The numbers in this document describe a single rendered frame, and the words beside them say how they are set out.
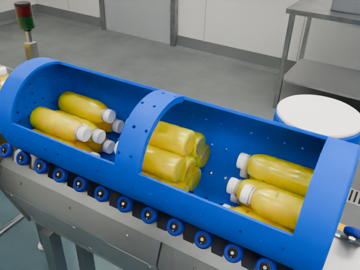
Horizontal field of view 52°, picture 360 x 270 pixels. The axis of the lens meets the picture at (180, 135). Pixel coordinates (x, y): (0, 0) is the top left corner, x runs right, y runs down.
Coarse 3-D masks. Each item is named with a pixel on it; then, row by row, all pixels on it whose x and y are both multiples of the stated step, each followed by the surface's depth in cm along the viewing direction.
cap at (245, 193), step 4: (244, 188) 78; (248, 188) 78; (252, 188) 79; (244, 192) 78; (248, 192) 78; (240, 196) 78; (244, 196) 78; (248, 196) 77; (240, 200) 79; (244, 200) 78
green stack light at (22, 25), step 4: (16, 16) 148; (32, 16) 149; (20, 20) 147; (24, 20) 147; (28, 20) 148; (32, 20) 149; (20, 24) 148; (24, 24) 148; (28, 24) 149; (32, 24) 150; (20, 28) 149; (24, 28) 149; (28, 28) 149; (32, 28) 150
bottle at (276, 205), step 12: (252, 192) 77; (264, 192) 76; (276, 192) 75; (252, 204) 77; (264, 204) 75; (276, 204) 74; (288, 204) 73; (300, 204) 73; (264, 216) 76; (276, 216) 74; (288, 216) 73
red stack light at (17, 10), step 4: (16, 8) 145; (20, 8) 144; (24, 8) 145; (28, 8) 146; (16, 12) 146; (20, 12) 145; (24, 12) 146; (28, 12) 147; (32, 12) 149; (20, 16) 146; (24, 16) 146; (28, 16) 147
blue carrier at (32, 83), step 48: (0, 96) 98; (48, 96) 113; (96, 96) 117; (144, 96) 105; (48, 144) 92; (144, 144) 79; (240, 144) 97; (288, 144) 89; (336, 144) 71; (144, 192) 82; (192, 192) 100; (336, 192) 64; (240, 240) 75; (288, 240) 68
